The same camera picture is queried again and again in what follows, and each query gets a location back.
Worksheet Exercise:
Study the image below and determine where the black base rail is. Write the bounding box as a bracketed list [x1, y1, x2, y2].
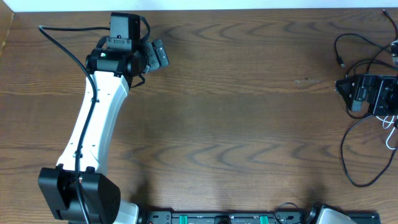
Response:
[136, 210, 382, 224]

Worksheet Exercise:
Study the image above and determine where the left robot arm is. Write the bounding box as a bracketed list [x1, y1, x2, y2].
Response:
[38, 12, 169, 223]

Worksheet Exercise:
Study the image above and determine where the white cable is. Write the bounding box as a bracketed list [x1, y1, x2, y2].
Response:
[376, 114, 398, 151]

